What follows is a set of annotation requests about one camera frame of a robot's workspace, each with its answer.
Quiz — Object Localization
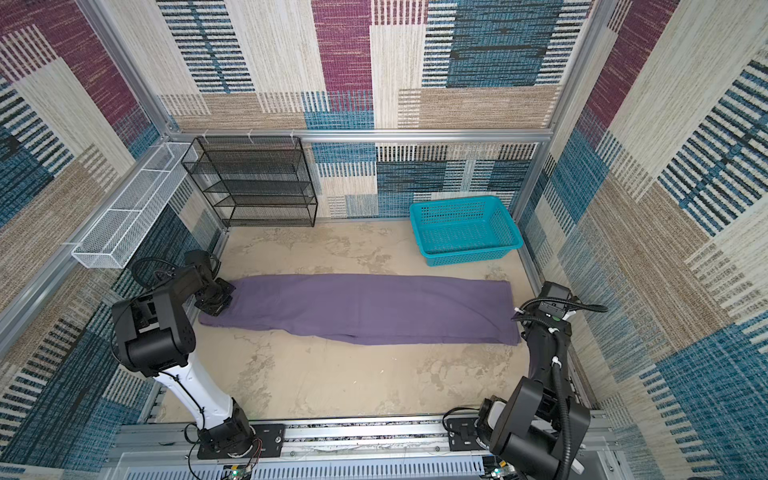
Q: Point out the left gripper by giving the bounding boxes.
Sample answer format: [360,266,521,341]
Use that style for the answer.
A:
[195,277,237,316]

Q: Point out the purple trousers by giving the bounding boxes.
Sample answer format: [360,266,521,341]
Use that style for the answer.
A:
[199,274,521,346]

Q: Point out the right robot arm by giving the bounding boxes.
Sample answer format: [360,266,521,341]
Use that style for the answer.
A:
[476,314,591,479]

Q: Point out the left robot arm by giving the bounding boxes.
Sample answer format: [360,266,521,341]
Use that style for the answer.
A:
[111,250,256,458]

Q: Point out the black mesh shelf rack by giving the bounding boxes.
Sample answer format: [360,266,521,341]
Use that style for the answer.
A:
[181,136,318,228]

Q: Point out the teal plastic basket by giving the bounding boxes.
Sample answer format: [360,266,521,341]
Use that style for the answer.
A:
[410,196,524,267]

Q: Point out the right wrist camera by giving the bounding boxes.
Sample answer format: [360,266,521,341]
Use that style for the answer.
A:
[536,281,572,318]

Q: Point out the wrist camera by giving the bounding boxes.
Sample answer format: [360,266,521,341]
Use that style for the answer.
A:
[184,250,221,278]
[536,281,572,318]

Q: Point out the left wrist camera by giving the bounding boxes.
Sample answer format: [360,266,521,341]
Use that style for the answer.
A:
[184,250,221,278]

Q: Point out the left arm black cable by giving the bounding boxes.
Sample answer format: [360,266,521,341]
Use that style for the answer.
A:
[129,256,181,289]

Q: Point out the white wire mesh tray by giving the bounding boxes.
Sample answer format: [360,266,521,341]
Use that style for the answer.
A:
[72,142,189,269]

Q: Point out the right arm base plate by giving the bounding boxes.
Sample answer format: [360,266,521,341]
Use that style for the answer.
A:
[447,415,533,452]

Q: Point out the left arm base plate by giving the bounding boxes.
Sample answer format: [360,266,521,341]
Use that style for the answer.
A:
[195,423,286,462]

